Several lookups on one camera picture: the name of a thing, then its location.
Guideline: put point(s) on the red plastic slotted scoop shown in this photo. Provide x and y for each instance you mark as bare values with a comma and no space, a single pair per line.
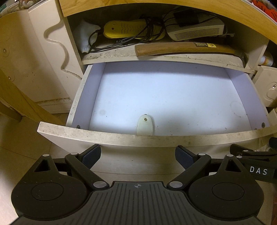
264,5

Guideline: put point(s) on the metal faucet part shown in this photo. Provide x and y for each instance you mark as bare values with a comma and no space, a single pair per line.
27,2

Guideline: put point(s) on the small cream drawer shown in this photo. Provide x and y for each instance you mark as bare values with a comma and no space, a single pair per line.
266,75

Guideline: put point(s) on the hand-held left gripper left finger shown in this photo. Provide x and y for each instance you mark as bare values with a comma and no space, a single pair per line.
92,155

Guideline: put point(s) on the cream wooden cabinet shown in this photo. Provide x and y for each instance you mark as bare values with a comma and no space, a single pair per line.
151,4

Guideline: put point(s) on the white router box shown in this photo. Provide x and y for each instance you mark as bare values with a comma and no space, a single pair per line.
194,32

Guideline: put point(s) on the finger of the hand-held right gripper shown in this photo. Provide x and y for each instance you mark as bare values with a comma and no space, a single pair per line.
253,153
273,143

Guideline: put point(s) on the white labelled bottle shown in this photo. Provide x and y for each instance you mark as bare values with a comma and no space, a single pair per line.
267,60

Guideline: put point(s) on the white crumpled bag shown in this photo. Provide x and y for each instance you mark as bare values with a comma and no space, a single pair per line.
83,36

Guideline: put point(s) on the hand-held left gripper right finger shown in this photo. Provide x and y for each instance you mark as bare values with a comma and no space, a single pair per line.
185,158

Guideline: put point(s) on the wide cream drawer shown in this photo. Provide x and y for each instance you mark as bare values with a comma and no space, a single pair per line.
162,93

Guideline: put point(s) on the black power adapter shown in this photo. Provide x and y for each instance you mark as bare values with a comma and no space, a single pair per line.
185,17

